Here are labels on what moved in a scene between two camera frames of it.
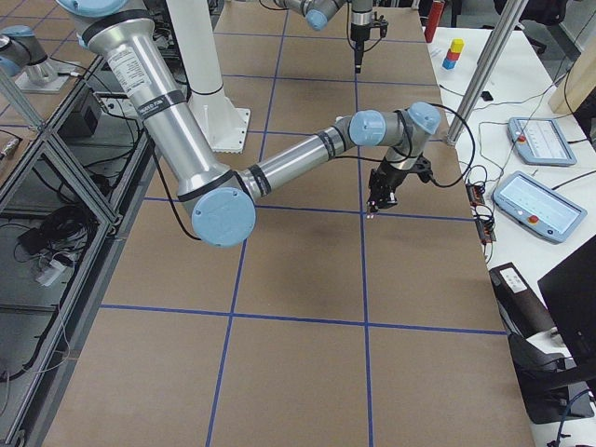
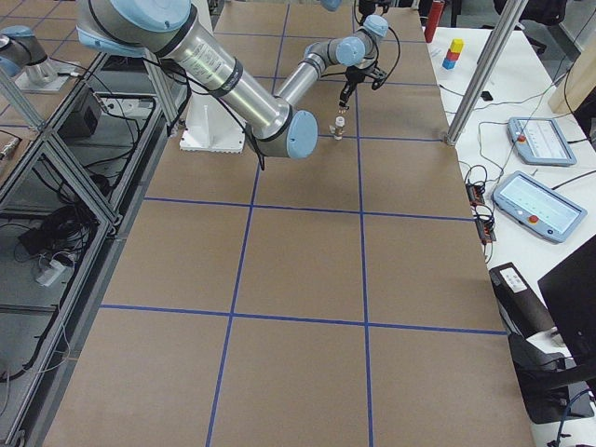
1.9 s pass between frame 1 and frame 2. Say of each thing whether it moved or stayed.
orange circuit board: stayed
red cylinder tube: stayed
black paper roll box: stayed
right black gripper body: moved
